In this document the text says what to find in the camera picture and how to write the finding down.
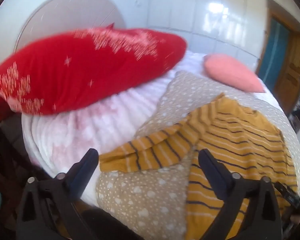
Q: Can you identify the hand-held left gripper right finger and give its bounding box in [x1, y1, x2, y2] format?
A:
[198, 149, 283, 240]

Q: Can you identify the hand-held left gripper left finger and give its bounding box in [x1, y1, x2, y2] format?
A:
[15, 148, 100, 240]

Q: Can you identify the yellow striped sweater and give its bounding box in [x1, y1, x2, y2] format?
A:
[99, 92, 298, 240]

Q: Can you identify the white fluffy blanket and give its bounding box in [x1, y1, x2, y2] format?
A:
[21, 50, 287, 205]

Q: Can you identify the beige heart print quilt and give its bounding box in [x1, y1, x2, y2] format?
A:
[95, 70, 300, 240]

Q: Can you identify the red patterned pillow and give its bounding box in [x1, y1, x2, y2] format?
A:
[0, 23, 188, 121]

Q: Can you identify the pink pillow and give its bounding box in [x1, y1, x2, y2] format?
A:
[204, 54, 265, 93]

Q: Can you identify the wooden door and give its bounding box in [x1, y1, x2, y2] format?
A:
[274, 32, 300, 115]

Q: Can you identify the teal curtain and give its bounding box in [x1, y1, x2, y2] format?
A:
[258, 17, 290, 83]

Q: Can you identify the white round headboard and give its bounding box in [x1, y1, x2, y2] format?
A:
[12, 0, 127, 55]

